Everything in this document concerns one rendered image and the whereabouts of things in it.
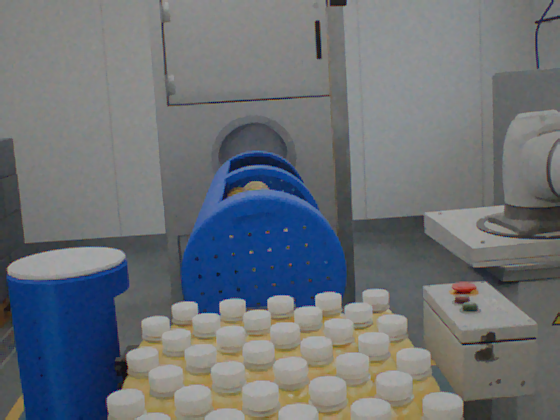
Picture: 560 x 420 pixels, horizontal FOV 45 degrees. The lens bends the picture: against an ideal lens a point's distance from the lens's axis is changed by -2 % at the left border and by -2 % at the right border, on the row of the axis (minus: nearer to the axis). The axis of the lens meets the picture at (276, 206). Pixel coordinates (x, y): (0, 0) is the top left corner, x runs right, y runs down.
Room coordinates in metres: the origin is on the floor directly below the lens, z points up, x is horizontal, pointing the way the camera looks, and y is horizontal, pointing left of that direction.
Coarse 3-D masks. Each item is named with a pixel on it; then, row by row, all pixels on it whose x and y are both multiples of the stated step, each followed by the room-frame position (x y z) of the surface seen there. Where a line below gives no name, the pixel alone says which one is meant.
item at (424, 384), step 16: (304, 384) 0.73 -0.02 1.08; (352, 384) 0.73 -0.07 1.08; (368, 384) 0.74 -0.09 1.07; (416, 384) 0.73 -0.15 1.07; (432, 384) 0.74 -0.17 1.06; (160, 400) 0.73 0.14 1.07; (224, 400) 0.72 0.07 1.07; (240, 400) 0.72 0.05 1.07; (288, 400) 0.72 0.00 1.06; (304, 400) 0.72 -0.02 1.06; (352, 400) 0.72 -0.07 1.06; (384, 400) 0.68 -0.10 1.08; (400, 400) 0.67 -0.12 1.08; (416, 400) 0.72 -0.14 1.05; (176, 416) 0.67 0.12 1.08; (192, 416) 0.66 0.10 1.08; (256, 416) 0.66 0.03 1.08; (272, 416) 0.67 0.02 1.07; (320, 416) 0.67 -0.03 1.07; (336, 416) 0.67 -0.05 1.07; (400, 416) 0.66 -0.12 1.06; (416, 416) 0.67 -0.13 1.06
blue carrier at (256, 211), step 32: (256, 160) 2.00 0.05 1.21; (224, 192) 2.00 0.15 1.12; (256, 192) 1.18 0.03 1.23; (288, 192) 2.01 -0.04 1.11; (224, 224) 1.14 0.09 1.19; (256, 224) 1.15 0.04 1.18; (288, 224) 1.14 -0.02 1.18; (320, 224) 1.15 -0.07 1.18; (192, 256) 1.14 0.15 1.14; (224, 256) 1.14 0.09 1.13; (256, 256) 1.14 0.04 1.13; (288, 256) 1.14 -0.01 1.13; (320, 256) 1.15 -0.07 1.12; (192, 288) 1.14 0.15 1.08; (224, 288) 1.14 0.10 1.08; (256, 288) 1.15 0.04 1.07; (288, 288) 1.14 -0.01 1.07; (320, 288) 1.15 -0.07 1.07
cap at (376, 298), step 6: (366, 294) 0.99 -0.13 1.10; (372, 294) 0.99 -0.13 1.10; (378, 294) 0.99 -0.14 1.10; (384, 294) 0.99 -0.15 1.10; (366, 300) 0.99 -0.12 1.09; (372, 300) 0.98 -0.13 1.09; (378, 300) 0.98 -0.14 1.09; (384, 300) 0.98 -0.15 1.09; (372, 306) 0.98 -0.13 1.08; (378, 306) 0.98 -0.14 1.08
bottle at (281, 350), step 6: (300, 342) 0.87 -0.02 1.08; (276, 348) 0.85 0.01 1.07; (282, 348) 0.85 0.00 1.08; (288, 348) 0.85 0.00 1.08; (294, 348) 0.86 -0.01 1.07; (300, 348) 0.87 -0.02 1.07; (276, 354) 0.85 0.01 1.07; (282, 354) 0.85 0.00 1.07; (288, 354) 0.85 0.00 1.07; (294, 354) 0.85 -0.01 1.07; (300, 354) 0.85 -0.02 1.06; (276, 360) 0.85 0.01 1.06
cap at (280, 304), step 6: (270, 300) 0.99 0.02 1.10; (276, 300) 0.99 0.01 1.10; (282, 300) 0.99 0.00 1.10; (288, 300) 0.99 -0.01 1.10; (270, 306) 0.98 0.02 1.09; (276, 306) 0.98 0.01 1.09; (282, 306) 0.98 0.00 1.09; (288, 306) 0.98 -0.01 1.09; (270, 312) 0.99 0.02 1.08; (276, 312) 0.98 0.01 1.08; (282, 312) 0.98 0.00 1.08; (288, 312) 0.98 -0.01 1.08
